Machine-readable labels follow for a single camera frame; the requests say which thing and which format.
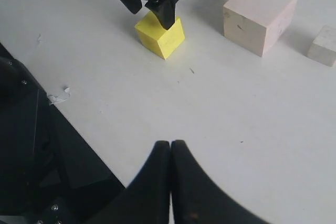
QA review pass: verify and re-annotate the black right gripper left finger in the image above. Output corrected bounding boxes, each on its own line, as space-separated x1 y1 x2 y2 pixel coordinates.
87 141 171 224

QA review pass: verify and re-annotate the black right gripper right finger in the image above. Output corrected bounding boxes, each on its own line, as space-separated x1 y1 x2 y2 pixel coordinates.
170 140 267 223

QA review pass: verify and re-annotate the yellow cube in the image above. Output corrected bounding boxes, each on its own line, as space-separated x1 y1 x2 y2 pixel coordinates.
135 11 185 60

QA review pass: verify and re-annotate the large pale wooden cube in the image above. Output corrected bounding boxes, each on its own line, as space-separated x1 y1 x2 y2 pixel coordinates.
223 0 298 57

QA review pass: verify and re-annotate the white torn tape scrap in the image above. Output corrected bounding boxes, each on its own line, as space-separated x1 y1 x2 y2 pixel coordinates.
47 87 71 105

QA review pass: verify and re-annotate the small pale wooden cube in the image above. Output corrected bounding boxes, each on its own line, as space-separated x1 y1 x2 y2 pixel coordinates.
307 25 335 67

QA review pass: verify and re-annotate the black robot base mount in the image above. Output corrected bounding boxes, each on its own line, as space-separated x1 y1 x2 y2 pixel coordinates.
1 47 124 223

